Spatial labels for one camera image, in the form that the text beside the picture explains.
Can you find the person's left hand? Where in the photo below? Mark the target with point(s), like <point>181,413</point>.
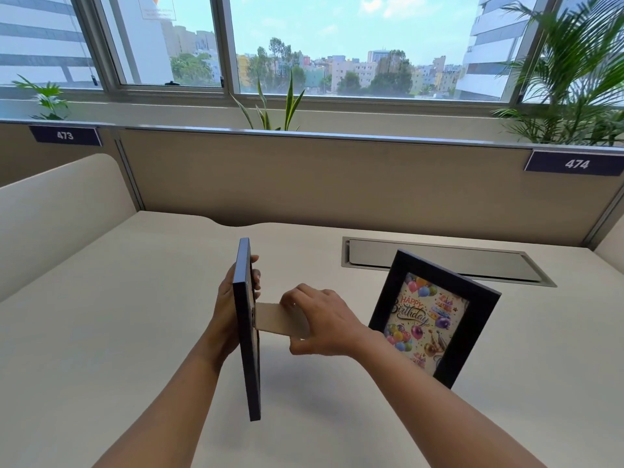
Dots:
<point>225,316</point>

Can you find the person's right hand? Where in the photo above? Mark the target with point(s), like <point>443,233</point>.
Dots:
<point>331,326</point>

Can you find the black frame birthday picture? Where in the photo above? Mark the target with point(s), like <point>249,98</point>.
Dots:
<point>478,311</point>

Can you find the person's left forearm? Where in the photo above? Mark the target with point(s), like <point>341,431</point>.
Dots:
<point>170,409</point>

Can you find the snake plant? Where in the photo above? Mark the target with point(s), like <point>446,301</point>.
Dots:
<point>292,102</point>

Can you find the brown frame donut picture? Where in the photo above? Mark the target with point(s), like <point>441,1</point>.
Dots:
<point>246,375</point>

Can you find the pale window sticker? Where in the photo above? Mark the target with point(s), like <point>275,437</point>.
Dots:
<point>156,9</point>

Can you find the small leafy plant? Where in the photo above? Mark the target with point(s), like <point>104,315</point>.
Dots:
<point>49,99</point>

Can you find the wide beige partition panel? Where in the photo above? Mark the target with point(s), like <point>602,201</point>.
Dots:
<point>341,190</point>

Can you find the cream desk divider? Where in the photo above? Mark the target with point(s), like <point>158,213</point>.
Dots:
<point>58,209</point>
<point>614,243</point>

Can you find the palm plant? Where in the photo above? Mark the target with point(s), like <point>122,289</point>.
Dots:
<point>575,68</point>

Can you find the dark blue number label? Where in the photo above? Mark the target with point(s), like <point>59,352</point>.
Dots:
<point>44,135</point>
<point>541,163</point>

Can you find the person's right forearm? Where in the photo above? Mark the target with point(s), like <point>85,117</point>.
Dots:
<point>439,414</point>

